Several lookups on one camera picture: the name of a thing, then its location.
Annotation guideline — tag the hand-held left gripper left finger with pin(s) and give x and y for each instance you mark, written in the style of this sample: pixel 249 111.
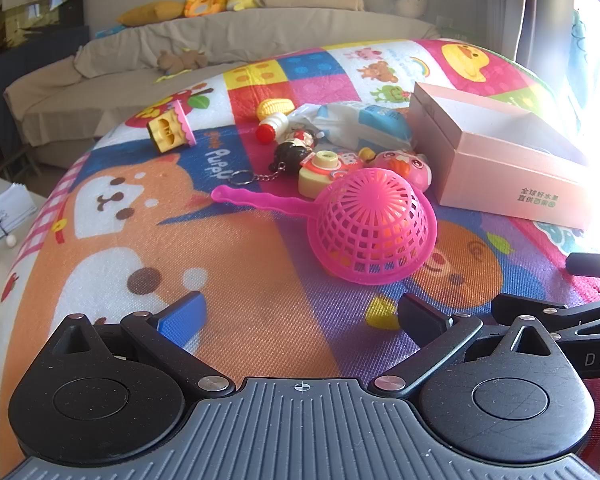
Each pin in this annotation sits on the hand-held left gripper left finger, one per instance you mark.
pixel 182 317

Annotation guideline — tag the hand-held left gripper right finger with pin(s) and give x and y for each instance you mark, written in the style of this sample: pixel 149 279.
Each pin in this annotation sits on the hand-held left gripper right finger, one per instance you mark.
pixel 422 322

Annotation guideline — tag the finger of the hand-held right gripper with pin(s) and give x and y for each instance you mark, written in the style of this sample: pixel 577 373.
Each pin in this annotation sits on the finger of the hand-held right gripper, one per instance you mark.
pixel 595 264
pixel 590 317

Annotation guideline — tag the pink plastic strainer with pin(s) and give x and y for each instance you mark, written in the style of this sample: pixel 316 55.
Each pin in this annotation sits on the pink plastic strainer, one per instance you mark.
pixel 370 210

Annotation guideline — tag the pink cardboard box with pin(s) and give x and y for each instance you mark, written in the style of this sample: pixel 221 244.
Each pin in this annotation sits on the pink cardboard box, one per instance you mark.
pixel 505 175

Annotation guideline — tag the pink squishy animal toy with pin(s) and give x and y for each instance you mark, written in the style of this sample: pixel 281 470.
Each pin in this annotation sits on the pink squishy animal toy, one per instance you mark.
pixel 405 166

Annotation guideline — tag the blue wet wipes packet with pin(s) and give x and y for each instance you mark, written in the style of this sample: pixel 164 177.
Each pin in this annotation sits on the blue wet wipes packet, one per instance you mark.
pixel 360 120

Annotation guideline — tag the colourful cartoon play mat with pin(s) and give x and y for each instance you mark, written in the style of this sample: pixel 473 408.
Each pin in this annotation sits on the colourful cartoon play mat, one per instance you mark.
pixel 260 260

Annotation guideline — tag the small yellow toy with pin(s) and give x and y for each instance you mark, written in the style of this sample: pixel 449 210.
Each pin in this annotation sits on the small yellow toy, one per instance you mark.
pixel 366 152

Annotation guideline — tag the yellow toy with pink trim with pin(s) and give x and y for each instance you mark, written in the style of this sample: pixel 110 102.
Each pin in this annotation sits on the yellow toy with pink trim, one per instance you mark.
pixel 170 127

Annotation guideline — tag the stack of white papers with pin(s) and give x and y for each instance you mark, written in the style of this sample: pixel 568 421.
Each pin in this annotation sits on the stack of white papers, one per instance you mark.
pixel 7 205

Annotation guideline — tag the small white bottle red cap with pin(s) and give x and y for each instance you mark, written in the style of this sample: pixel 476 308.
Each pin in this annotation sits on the small white bottle red cap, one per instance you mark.
pixel 272 127

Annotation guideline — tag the yellow toy corn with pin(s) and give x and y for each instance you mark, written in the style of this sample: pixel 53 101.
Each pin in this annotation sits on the yellow toy corn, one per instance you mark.
pixel 275 108

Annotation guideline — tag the brown teddy bear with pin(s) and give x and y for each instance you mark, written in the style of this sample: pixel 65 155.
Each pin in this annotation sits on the brown teddy bear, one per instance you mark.
pixel 180 61

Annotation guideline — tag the grey curtain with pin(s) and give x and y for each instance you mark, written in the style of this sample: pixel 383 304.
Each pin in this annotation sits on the grey curtain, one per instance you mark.
pixel 545 10

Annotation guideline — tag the dark tv cabinet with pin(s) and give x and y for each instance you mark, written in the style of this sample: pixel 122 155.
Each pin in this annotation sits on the dark tv cabinet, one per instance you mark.
pixel 10 90

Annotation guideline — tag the light blue cloth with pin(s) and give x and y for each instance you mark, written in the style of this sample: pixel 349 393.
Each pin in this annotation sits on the light blue cloth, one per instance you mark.
pixel 109 32

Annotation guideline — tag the beige covered sofa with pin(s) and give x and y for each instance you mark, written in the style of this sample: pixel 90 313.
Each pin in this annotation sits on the beige covered sofa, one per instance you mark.
pixel 280 35

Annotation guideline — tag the yellow pillow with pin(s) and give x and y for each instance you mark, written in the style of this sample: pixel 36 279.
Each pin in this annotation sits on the yellow pillow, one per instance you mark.
pixel 150 12

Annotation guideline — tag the white bear plush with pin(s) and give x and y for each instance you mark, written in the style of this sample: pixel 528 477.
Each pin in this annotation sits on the white bear plush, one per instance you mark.
pixel 412 0

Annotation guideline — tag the dark reflective screen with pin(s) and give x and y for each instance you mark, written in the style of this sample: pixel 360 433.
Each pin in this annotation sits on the dark reflective screen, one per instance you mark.
pixel 30 20

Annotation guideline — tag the yellow toy camera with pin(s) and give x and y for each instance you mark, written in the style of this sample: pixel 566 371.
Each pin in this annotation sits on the yellow toy camera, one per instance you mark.
pixel 325 172

